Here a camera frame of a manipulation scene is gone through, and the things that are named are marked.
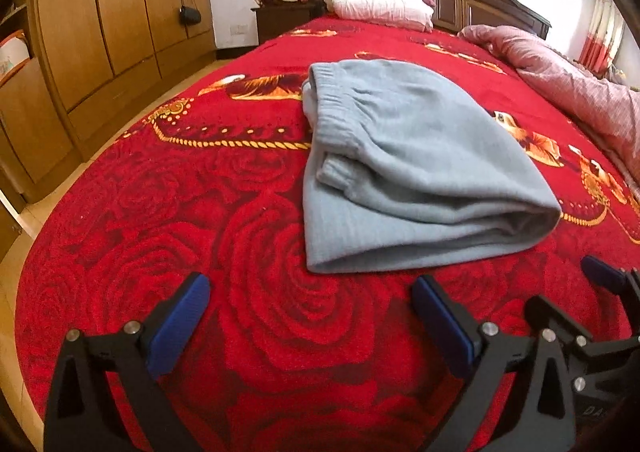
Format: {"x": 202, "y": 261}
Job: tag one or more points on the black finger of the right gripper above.
{"x": 612, "y": 361}
{"x": 623, "y": 284}

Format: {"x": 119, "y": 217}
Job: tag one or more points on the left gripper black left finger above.
{"x": 81, "y": 412}

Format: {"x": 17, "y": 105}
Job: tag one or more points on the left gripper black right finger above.
{"x": 539, "y": 413}

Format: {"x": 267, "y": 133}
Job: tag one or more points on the grey sweatpants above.
{"x": 407, "y": 171}

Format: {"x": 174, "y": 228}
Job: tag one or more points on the pink checked quilt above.
{"x": 609, "y": 109}

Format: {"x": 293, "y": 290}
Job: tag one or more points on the cream and red curtain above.
{"x": 603, "y": 39}

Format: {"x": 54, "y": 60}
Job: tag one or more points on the red rose blanket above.
{"x": 285, "y": 359}

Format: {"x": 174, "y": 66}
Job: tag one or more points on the white lower pillow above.
{"x": 406, "y": 14}

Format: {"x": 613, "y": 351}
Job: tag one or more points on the dark wooden nightstand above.
{"x": 272, "y": 21}

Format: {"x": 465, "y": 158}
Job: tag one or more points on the wooden wardrobe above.
{"x": 73, "y": 72}

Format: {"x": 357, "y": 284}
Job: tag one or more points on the small black hanging bag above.
{"x": 189, "y": 16}

